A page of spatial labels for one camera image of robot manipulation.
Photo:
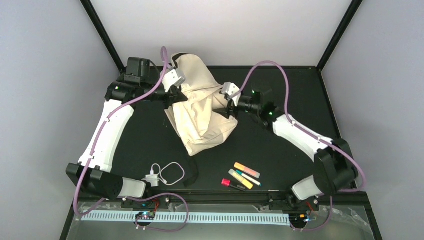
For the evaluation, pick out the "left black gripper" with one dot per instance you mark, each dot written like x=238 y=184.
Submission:
x=174 y=93

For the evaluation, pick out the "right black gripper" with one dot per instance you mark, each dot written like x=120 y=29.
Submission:
x=224 y=111

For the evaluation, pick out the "beige canvas backpack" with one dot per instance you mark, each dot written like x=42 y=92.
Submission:
x=195 y=120

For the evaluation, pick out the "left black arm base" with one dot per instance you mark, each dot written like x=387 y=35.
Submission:
x=144 y=205

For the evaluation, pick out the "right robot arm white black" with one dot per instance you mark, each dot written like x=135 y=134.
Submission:
x=333 y=167

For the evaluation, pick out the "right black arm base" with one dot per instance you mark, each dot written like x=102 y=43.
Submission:
x=300 y=212

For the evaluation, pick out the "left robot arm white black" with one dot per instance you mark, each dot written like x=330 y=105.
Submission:
x=92 y=172

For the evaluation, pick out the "orange pastel highlighter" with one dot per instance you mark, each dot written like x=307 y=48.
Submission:
x=247 y=170

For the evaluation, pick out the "white teal marker pen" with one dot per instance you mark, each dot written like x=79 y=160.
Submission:
x=254 y=181

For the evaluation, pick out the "yellow highlighter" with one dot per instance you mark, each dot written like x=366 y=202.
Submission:
x=241 y=179

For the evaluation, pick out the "pink black highlighter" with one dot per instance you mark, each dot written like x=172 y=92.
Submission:
x=230 y=184

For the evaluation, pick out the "white charger with cable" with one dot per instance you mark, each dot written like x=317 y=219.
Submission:
x=167 y=175

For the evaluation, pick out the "black frame post left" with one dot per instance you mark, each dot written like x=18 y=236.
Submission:
x=103 y=34

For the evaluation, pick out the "black frame post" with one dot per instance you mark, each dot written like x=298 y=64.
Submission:
x=339 y=32
x=103 y=34

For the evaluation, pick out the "black frame post right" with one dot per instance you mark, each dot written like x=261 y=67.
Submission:
x=339 y=32

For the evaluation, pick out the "light blue slotted cable duct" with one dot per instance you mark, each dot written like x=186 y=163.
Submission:
x=277 y=219

